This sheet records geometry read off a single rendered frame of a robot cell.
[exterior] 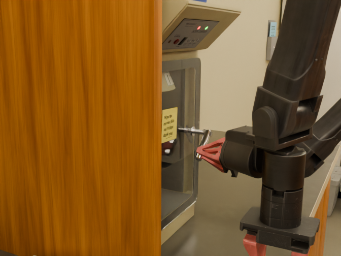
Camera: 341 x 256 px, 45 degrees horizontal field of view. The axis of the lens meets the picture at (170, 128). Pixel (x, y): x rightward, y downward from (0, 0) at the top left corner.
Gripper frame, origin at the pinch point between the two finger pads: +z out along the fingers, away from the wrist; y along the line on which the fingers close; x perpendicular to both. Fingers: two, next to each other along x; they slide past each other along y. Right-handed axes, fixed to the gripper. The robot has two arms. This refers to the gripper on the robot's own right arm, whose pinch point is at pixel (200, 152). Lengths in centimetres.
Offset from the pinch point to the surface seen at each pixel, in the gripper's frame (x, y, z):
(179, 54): -15.3, 18.7, 5.2
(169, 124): 0.8, 12.6, 4.2
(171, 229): 17.7, -10.9, 5.7
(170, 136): 2.5, 10.0, 4.3
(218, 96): -99, -105, 47
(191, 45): -15.3, 21.8, 1.3
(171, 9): -6.7, 39.7, -2.9
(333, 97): -192, -217, -5
